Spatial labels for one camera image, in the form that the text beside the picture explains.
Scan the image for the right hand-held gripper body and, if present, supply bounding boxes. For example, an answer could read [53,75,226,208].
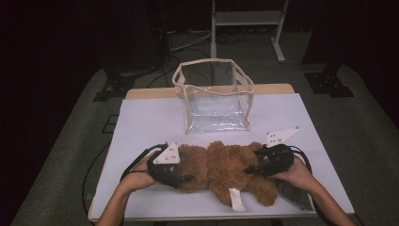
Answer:
[255,126,300,177]

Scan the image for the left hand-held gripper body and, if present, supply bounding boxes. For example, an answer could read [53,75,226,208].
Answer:
[147,141,184,189]

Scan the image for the brown teddy bear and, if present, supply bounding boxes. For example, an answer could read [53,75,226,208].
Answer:
[175,140,280,212]

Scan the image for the grey fuzzy cloth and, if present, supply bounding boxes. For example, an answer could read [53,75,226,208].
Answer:
[276,180,314,211]

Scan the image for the clear plastic bag beige trim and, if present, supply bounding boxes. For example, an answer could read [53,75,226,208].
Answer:
[171,57,256,136]

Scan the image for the person's right hand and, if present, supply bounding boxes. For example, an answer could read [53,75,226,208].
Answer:
[272,155,314,192]

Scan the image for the person's left hand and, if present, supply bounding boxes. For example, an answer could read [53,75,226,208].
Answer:
[120,153,159,192]

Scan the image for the black floor outlet plate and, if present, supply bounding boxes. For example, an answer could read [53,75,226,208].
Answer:
[102,114,120,135]

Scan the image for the wooden table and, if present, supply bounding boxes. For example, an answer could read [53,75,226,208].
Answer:
[88,83,356,223]

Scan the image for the black stand base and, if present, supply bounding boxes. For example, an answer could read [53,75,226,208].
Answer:
[304,62,356,98]
[92,60,158,102]

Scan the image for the black equipment tower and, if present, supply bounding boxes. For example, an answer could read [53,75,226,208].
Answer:
[147,0,172,69]

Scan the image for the white metal stand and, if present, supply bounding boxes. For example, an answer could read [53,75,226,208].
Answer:
[210,0,290,64]

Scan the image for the right hand-held gripper black cable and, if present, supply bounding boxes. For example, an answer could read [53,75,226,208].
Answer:
[288,144,313,172]

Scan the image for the thin black cable beside table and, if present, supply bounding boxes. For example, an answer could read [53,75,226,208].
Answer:
[82,140,111,226]

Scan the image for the black floor cable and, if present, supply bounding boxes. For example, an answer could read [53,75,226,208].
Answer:
[147,46,215,89]

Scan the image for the white floor cables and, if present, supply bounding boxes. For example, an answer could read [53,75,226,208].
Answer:
[168,29,213,53]

